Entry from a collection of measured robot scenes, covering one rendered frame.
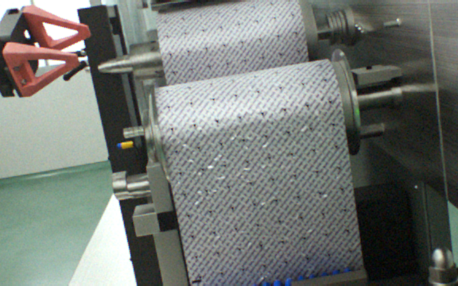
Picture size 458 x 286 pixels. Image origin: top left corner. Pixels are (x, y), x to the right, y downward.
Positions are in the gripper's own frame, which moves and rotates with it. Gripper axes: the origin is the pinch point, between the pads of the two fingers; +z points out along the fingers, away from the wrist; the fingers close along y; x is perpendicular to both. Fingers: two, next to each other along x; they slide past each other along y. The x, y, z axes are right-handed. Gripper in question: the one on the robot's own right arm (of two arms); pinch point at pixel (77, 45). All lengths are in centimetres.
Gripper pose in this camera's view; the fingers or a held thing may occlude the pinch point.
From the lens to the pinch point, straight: 80.2
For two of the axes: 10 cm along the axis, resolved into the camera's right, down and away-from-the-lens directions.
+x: -1.6, -7.1, -6.8
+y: -0.5, 7.0, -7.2
